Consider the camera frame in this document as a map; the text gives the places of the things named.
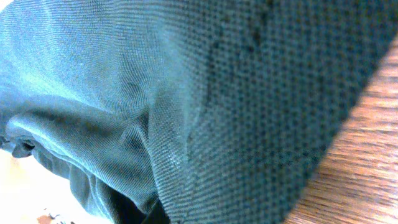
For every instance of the black polo shirt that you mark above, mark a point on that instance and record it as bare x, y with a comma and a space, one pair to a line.
199, 111

